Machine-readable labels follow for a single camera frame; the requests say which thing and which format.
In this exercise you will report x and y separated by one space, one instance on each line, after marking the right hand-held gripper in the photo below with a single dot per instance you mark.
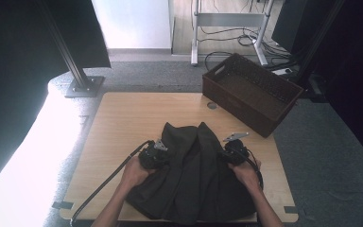
236 153

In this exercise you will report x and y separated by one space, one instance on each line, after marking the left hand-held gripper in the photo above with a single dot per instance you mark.
151 156

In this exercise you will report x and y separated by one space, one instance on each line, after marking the dark grey pleated skirt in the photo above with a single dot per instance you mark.
189 176

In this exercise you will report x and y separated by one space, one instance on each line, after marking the brown woven basket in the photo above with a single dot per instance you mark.
249 94

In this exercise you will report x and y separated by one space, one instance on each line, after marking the person's right hand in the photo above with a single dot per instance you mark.
247 175

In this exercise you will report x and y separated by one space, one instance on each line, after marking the person's left hand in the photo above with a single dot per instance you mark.
134 176

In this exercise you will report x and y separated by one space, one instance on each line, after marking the grey round table grommet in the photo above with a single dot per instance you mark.
212 106

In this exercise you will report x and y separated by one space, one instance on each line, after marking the white power strip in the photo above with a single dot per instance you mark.
282 71

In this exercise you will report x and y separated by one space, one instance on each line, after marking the black metal stand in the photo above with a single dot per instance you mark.
316 88
83 85

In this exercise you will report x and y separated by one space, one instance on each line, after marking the black upright panel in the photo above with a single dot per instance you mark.
288 25

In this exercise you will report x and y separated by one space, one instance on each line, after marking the black curtain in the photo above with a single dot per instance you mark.
12 78
359 78

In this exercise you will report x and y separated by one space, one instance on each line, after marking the white metal desk frame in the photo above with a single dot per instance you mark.
230 19

